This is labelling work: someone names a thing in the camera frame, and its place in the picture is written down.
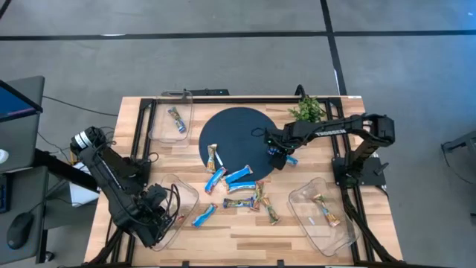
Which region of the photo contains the white box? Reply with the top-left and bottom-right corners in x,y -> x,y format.
68,159 -> 100,208

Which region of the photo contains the black power box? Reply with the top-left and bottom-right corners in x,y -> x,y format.
183,88 -> 231,98

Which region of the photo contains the clear plastic bin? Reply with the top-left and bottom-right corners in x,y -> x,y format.
147,173 -> 201,252
147,90 -> 195,144
287,176 -> 361,258

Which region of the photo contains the black computer mouse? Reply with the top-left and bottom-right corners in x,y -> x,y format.
6,211 -> 35,251

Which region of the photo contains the black aluminium table frame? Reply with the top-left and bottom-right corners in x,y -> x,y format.
84,95 -> 405,268

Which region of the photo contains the black support beam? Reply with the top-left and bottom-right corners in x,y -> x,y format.
33,147 -> 100,193

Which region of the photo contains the black floor cable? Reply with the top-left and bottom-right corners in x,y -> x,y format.
440,143 -> 476,186
42,95 -> 119,118

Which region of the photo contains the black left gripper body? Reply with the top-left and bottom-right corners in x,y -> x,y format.
135,203 -> 174,249

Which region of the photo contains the laptop with blue screen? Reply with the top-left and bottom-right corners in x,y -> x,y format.
0,75 -> 46,124

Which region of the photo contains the grey desk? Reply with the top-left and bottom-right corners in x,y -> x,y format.
0,107 -> 51,266

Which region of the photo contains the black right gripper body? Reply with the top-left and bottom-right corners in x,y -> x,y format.
263,128 -> 295,154

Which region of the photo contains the round dark blue mat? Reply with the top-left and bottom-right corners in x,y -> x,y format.
198,106 -> 279,184

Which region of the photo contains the green plant in white pot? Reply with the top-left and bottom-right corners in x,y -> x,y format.
287,95 -> 327,124

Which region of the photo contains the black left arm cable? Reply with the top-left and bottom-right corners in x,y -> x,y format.
160,182 -> 182,239

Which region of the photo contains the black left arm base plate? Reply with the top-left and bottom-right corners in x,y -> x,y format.
122,156 -> 152,187

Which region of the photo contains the grey stand leg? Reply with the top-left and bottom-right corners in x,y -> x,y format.
440,129 -> 476,154

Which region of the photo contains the black keyboard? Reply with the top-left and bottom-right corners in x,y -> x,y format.
0,173 -> 11,214

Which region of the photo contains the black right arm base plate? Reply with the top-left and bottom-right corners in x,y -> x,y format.
331,156 -> 387,188

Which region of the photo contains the green and orange granola bar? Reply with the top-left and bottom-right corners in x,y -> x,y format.
205,143 -> 219,174
261,196 -> 281,226
311,192 -> 342,229

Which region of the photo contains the blue granola bar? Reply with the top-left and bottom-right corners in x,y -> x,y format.
225,180 -> 258,194
266,146 -> 299,167
203,166 -> 228,196
190,202 -> 219,229
222,164 -> 254,185

